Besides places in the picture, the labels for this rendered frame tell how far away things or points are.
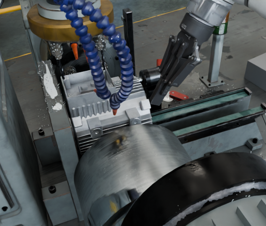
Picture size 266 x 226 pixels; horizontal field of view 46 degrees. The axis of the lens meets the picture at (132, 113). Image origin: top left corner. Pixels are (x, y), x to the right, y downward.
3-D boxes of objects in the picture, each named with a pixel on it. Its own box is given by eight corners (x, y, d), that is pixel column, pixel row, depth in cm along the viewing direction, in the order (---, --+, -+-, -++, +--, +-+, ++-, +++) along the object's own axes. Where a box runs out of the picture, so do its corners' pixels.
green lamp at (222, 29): (215, 36, 118) (217, 24, 115) (207, 29, 123) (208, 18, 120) (229, 32, 120) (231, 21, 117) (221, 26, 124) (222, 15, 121)
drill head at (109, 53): (59, 127, 101) (41, 58, 85) (43, 65, 131) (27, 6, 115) (133, 107, 106) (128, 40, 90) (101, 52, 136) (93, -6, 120)
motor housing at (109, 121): (85, 174, 85) (72, 121, 73) (72, 129, 99) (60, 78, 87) (154, 154, 89) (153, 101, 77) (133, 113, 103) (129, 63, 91)
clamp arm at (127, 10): (128, 90, 100) (123, 13, 84) (125, 85, 103) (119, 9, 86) (139, 88, 101) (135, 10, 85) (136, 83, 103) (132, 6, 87)
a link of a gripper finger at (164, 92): (173, 77, 79) (178, 83, 76) (163, 93, 81) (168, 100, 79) (168, 76, 78) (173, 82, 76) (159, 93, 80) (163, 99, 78)
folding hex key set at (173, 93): (167, 97, 129) (167, 93, 128) (171, 93, 131) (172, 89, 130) (185, 104, 125) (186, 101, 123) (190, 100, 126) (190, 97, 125)
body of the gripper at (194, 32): (180, 7, 73) (161, 42, 77) (198, 21, 67) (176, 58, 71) (203, 17, 77) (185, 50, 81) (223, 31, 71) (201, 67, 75)
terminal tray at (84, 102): (72, 122, 78) (67, 99, 74) (65, 97, 86) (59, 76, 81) (118, 110, 81) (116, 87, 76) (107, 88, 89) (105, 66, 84)
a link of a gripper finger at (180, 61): (195, 45, 75) (198, 47, 74) (173, 84, 80) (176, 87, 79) (182, 40, 73) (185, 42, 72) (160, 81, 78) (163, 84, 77)
